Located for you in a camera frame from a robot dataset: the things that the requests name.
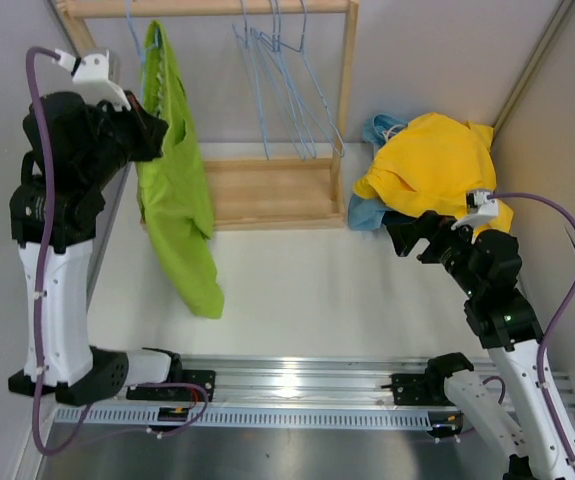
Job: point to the light blue shorts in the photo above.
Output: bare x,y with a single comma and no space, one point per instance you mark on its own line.
372,214

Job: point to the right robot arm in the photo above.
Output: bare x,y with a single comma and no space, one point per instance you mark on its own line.
537,439

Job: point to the lime green shorts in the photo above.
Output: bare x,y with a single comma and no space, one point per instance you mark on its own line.
172,191

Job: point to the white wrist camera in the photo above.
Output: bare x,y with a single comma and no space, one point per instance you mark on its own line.
481,209
94,77

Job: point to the blue hanger of yellow shorts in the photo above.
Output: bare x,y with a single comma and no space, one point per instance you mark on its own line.
248,60

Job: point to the blue hanger of navy shorts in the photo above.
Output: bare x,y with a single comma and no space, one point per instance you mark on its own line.
271,51

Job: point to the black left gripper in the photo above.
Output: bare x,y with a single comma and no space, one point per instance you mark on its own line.
150,131

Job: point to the blue hanger of camouflage shorts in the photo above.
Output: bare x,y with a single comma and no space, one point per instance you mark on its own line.
317,90

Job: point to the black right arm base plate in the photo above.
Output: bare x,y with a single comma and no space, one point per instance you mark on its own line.
410,389

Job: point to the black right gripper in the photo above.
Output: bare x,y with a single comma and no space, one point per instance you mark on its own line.
430,226

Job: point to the yellow shorts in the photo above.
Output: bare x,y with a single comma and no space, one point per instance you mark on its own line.
430,166

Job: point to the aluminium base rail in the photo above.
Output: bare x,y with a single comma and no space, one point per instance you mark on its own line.
246,382

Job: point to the slotted cable duct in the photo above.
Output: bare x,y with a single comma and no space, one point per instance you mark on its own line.
222,416

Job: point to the wooden clothes rack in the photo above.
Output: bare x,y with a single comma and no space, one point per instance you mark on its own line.
252,193

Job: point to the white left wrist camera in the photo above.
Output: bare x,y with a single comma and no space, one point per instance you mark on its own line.
94,77

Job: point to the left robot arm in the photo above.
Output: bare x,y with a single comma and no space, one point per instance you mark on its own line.
53,217

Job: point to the blue hanger of light shorts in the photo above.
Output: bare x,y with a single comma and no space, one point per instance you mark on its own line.
271,80

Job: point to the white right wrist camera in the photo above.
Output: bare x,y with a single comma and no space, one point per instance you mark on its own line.
481,209

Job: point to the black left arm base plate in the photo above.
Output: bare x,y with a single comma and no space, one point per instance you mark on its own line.
179,386

